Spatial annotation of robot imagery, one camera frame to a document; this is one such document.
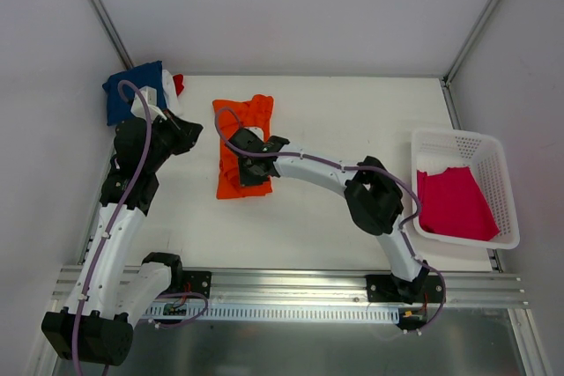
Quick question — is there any orange t shirt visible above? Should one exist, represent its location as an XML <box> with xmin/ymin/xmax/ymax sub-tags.
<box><xmin>212</xmin><ymin>94</ymin><xmax>274</xmax><ymax>200</ymax></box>

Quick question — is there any white slotted cable duct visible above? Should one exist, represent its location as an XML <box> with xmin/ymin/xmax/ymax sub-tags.
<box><xmin>142</xmin><ymin>302</ymin><xmax>399</xmax><ymax>325</ymax></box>

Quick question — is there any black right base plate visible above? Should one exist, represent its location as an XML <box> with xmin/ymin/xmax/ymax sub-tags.
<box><xmin>365</xmin><ymin>273</ymin><xmax>446</xmax><ymax>304</ymax></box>

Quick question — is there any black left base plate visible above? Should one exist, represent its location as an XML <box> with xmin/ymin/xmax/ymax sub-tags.
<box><xmin>166</xmin><ymin>270</ymin><xmax>212</xmax><ymax>298</ymax></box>

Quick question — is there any folded red t shirt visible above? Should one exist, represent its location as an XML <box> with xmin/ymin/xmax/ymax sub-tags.
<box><xmin>173</xmin><ymin>74</ymin><xmax>185</xmax><ymax>97</ymax></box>

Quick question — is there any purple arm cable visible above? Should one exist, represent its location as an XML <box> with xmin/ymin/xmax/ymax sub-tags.
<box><xmin>213</xmin><ymin>107</ymin><xmax>447</xmax><ymax>337</ymax></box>
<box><xmin>70</xmin><ymin>79</ymin><xmax>209</xmax><ymax>376</ymax></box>

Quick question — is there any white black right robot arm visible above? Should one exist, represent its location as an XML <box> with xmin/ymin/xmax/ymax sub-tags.
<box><xmin>223</xmin><ymin>128</ymin><xmax>428</xmax><ymax>304</ymax></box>

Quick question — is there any folded blue t shirt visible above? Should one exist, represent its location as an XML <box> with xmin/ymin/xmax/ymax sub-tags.
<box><xmin>102</xmin><ymin>61</ymin><xmax>167</xmax><ymax>126</ymax></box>

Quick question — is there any aluminium mounting rail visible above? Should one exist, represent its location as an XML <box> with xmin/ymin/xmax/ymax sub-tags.
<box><xmin>51</xmin><ymin>264</ymin><xmax>530</xmax><ymax>309</ymax></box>

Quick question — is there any folded white t shirt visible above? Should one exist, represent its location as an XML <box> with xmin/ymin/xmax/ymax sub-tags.
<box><xmin>157</xmin><ymin>70</ymin><xmax>183</xmax><ymax>116</ymax></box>

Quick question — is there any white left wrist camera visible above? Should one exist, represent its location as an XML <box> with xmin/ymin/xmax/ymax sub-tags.
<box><xmin>130</xmin><ymin>86</ymin><xmax>167</xmax><ymax>122</ymax></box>

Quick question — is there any white plastic basket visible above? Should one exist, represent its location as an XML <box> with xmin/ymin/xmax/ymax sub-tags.
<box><xmin>411</xmin><ymin>129</ymin><xmax>520</xmax><ymax>250</ymax></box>

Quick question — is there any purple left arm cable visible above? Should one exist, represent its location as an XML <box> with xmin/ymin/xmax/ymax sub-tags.
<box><xmin>70</xmin><ymin>79</ymin><xmax>209</xmax><ymax>376</ymax></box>

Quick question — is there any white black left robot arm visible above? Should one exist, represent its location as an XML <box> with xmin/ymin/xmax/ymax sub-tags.
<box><xmin>41</xmin><ymin>114</ymin><xmax>203</xmax><ymax>366</ymax></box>

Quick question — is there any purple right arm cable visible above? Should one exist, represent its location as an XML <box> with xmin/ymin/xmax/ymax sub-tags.
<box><xmin>213</xmin><ymin>107</ymin><xmax>447</xmax><ymax>337</ymax></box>

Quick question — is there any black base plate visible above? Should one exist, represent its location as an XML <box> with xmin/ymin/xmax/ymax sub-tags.
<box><xmin>166</xmin><ymin>270</ymin><xmax>212</xmax><ymax>298</ymax></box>
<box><xmin>365</xmin><ymin>273</ymin><xmax>446</xmax><ymax>304</ymax></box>

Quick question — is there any magenta t shirt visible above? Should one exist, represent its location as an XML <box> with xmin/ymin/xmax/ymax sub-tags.
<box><xmin>417</xmin><ymin>167</ymin><xmax>500</xmax><ymax>241</ymax></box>

